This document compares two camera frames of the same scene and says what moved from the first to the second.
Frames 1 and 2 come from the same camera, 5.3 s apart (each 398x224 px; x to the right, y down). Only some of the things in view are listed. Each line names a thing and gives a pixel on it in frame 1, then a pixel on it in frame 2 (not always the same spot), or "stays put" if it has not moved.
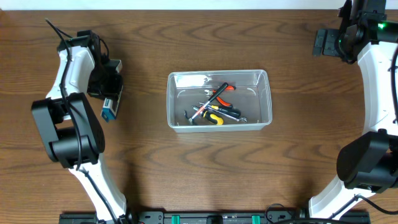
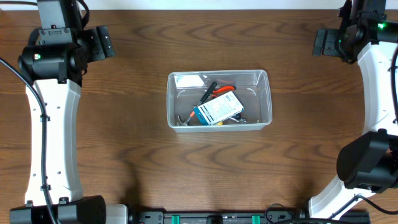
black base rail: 188,217 stays put
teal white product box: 107,112 to 218,109
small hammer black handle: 191,121 to 185,122
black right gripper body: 332,46 stays put
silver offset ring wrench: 243,119 stays put
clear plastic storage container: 251,97 stays put
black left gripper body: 101,83 to 94,53
